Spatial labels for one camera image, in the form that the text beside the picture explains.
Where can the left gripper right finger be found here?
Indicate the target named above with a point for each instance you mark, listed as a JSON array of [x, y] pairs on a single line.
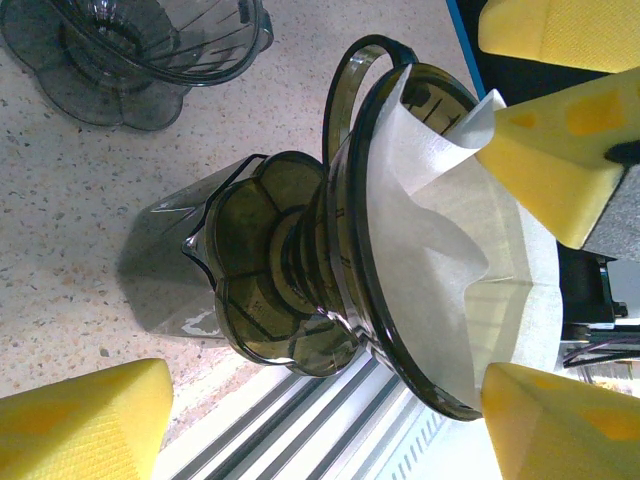
[[565, 430]]

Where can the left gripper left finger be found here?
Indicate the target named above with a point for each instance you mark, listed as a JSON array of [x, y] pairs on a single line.
[[75, 430]]

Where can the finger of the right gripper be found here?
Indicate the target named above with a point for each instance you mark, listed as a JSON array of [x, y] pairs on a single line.
[[550, 165], [565, 30]]

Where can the white paper coffee filter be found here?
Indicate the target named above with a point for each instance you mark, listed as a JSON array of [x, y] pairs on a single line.
[[450, 225]]

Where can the smoky grey hexagonal coffee server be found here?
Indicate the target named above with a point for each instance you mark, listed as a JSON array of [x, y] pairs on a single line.
[[165, 250]]

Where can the smoky grey plastic coffee dripper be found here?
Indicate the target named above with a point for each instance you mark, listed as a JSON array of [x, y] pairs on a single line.
[[100, 90], [280, 235]]

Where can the blue table edge strip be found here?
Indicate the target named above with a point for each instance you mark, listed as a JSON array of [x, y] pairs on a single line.
[[465, 50]]

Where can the aluminium mounting rail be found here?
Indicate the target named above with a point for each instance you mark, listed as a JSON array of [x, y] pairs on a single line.
[[300, 430]]

